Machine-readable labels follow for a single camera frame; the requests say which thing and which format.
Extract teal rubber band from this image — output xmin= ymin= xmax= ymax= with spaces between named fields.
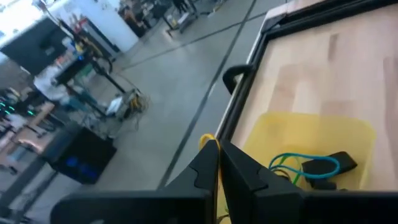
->
xmin=267 ymin=152 xmax=341 ymax=180

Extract black computer tower blue lights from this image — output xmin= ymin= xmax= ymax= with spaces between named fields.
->
xmin=42 ymin=126 xmax=118 ymax=185

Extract wooden workbench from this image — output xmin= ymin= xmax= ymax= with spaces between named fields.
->
xmin=0 ymin=102 xmax=57 ymax=175

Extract yellow cable coil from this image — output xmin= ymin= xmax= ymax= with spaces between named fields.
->
xmin=123 ymin=88 xmax=150 ymax=121

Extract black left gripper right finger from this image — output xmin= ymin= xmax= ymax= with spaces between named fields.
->
xmin=220 ymin=140 xmax=305 ymax=224

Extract large wide black rubber band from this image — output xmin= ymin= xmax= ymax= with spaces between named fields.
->
xmin=300 ymin=151 xmax=358 ymax=182

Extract bright green rubber band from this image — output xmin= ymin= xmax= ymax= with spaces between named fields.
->
xmin=278 ymin=155 xmax=304 ymax=186

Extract yellow rubber band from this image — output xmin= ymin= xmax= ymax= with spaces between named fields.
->
xmin=198 ymin=133 xmax=231 ymax=224

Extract white pillar cabinet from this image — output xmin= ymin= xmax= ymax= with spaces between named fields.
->
xmin=74 ymin=0 xmax=139 ymax=52

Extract black clamp on frame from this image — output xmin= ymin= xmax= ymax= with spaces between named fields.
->
xmin=222 ymin=64 xmax=254 ymax=95

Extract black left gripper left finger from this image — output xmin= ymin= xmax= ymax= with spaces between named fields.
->
xmin=161 ymin=139 xmax=221 ymax=224

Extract large black board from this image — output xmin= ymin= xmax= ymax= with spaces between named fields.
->
xmin=0 ymin=17 xmax=71 ymax=75

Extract yellow translucent plastic bin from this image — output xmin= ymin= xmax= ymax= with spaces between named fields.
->
xmin=241 ymin=111 xmax=377 ymax=191

